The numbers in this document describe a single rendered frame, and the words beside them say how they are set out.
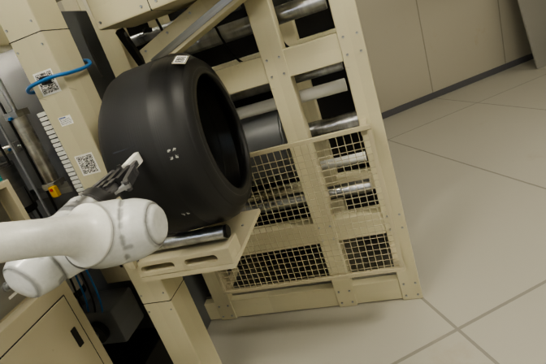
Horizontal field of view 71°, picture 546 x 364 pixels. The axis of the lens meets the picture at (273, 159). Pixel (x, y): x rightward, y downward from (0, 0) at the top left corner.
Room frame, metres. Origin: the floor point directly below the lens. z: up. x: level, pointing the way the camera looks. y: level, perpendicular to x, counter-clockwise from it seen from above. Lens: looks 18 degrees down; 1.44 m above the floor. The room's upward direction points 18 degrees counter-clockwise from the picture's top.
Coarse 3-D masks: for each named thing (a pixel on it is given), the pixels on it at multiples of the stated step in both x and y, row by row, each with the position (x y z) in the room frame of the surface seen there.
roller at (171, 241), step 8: (224, 224) 1.13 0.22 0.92; (184, 232) 1.17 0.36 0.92; (192, 232) 1.15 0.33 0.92; (200, 232) 1.14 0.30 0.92; (208, 232) 1.13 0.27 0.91; (216, 232) 1.12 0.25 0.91; (224, 232) 1.11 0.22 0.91; (168, 240) 1.17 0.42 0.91; (176, 240) 1.16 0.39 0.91; (184, 240) 1.15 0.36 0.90; (192, 240) 1.14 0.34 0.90; (200, 240) 1.13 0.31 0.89; (208, 240) 1.13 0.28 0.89; (160, 248) 1.18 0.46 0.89; (168, 248) 1.17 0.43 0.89
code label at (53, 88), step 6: (42, 72) 1.30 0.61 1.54; (48, 72) 1.30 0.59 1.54; (36, 78) 1.31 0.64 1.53; (54, 78) 1.29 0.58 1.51; (48, 84) 1.30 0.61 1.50; (54, 84) 1.30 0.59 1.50; (42, 90) 1.31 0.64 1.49; (48, 90) 1.31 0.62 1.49; (54, 90) 1.30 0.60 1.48; (60, 90) 1.30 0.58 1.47
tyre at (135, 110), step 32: (160, 64) 1.17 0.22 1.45; (192, 64) 1.22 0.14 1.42; (128, 96) 1.11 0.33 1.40; (160, 96) 1.07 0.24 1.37; (192, 96) 1.11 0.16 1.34; (224, 96) 1.44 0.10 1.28; (128, 128) 1.05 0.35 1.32; (160, 128) 1.02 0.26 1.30; (192, 128) 1.03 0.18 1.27; (224, 128) 1.54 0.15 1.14; (160, 160) 1.00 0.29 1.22; (192, 160) 1.01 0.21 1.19; (224, 160) 1.50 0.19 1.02; (128, 192) 1.03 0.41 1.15; (160, 192) 1.02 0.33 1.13; (192, 192) 1.01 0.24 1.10; (224, 192) 1.06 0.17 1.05; (192, 224) 1.10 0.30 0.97
